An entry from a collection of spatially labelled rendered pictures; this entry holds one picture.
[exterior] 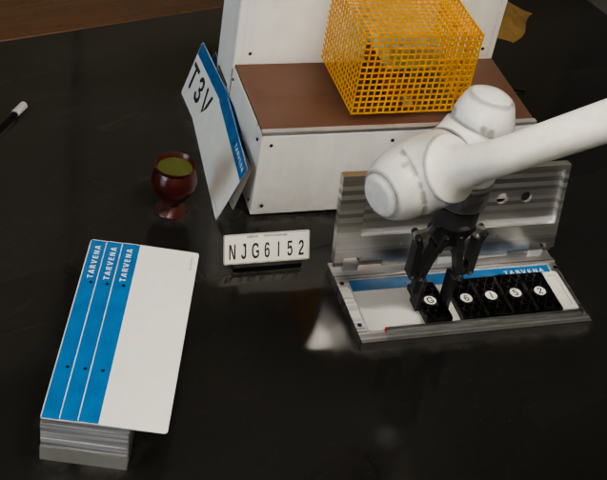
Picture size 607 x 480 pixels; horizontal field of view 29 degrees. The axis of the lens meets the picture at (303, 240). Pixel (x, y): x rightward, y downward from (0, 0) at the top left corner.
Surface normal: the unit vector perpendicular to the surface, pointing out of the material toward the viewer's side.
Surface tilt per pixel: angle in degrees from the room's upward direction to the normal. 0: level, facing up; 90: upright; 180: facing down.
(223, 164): 69
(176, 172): 0
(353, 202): 79
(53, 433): 90
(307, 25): 90
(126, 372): 0
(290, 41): 90
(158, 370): 0
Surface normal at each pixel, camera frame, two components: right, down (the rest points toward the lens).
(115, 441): -0.04, 0.64
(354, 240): 0.29, 0.49
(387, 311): 0.14, -0.76
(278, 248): 0.30, 0.27
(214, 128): -0.85, -0.25
